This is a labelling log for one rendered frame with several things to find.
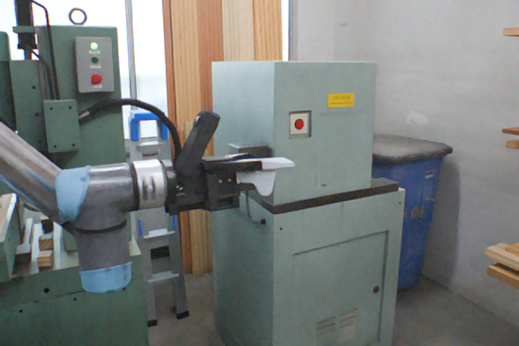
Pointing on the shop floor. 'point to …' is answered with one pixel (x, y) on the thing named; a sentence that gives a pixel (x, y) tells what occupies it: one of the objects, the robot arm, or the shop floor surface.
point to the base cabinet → (79, 320)
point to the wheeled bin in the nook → (423, 199)
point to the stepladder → (158, 229)
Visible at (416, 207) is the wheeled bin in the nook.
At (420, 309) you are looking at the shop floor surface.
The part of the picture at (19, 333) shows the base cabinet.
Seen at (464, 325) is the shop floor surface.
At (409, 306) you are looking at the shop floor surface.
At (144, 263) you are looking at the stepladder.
